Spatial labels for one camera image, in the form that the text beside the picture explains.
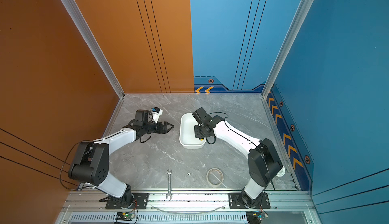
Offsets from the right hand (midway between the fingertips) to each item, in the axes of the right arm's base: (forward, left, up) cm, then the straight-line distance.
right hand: (197, 133), depth 86 cm
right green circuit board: (-38, -26, -12) cm, 48 cm away
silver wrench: (-19, +16, -11) cm, 27 cm away
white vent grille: (-39, +17, -11) cm, 44 cm away
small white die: (-19, +5, -10) cm, 22 cm away
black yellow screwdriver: (-5, -2, 0) cm, 5 cm away
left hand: (+7, +18, -1) cm, 19 cm away
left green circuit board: (-38, +35, -12) cm, 53 cm away
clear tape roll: (-25, -7, -11) cm, 28 cm away
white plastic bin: (+2, +7, -11) cm, 13 cm away
